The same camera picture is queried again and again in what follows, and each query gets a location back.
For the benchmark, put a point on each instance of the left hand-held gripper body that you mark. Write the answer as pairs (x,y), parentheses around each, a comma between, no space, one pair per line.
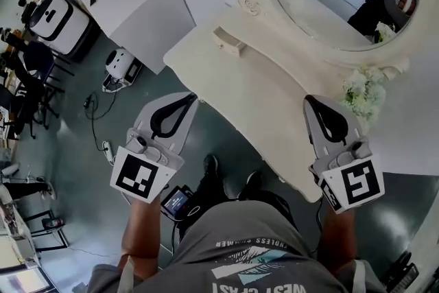
(135,176)

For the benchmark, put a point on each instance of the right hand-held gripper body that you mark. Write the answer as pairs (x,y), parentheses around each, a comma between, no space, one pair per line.
(360,185)

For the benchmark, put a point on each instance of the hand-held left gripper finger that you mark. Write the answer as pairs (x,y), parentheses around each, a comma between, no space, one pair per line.
(142,113)
(187,134)

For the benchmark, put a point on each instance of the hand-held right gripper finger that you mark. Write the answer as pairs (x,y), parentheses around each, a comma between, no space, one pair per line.
(315,139)
(354,129)

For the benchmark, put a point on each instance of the cream dressing table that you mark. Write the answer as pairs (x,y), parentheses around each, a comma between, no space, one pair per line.
(257,96)

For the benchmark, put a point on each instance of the small cream drawer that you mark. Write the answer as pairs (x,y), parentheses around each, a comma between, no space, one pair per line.
(228,41)

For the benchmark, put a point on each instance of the person's right forearm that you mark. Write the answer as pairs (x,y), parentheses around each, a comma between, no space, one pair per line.
(336,240)

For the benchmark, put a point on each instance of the person's left forearm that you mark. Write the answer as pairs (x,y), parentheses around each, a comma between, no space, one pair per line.
(140,233)

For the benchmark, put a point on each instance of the vase of white flowers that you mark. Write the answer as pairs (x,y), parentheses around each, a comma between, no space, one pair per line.
(363,96)

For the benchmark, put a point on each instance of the white power strip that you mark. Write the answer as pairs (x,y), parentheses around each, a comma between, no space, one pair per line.
(108,151)

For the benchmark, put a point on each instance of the person's left black shoe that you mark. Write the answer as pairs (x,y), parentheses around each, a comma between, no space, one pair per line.
(210,164)

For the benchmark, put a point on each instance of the person's black shoe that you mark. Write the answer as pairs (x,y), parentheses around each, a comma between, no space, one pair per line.
(254,182)
(210,164)

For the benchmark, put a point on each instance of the white open case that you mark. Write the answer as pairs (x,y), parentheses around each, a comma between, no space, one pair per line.
(111,85)

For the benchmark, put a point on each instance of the small black screen device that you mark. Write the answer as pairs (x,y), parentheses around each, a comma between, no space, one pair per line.
(175,204)

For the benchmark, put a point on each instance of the black power adapter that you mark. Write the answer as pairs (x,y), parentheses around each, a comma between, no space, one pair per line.
(88,102)

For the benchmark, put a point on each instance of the small round white robot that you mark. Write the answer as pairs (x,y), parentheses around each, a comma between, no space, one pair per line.
(118,61)

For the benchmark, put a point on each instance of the person's black trousers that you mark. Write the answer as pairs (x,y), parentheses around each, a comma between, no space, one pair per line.
(212,192)

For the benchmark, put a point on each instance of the person's right black shoe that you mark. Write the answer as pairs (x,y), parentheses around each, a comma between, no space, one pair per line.
(254,182)

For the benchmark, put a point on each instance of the red black device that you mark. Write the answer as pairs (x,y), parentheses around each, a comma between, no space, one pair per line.
(51,223)

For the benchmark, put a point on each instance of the white shelf desk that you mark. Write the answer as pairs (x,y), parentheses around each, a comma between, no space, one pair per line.
(154,10)

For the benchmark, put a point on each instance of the dark blue chair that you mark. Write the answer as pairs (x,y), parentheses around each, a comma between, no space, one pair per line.
(39,56)

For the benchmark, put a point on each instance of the person's grey t-shirt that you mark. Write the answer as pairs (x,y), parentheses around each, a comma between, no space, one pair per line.
(247,243)

